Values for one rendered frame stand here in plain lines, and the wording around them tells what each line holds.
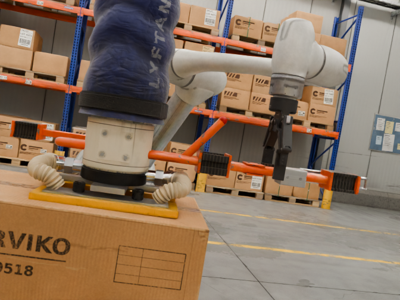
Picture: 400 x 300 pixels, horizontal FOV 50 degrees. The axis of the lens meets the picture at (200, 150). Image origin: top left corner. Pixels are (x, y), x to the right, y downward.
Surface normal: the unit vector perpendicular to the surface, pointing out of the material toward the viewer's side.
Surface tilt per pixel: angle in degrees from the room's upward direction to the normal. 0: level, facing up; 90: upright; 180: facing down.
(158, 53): 108
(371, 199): 89
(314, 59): 96
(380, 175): 90
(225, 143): 90
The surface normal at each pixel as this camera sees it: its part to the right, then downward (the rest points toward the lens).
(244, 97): 0.26, 0.07
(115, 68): -0.07, 0.08
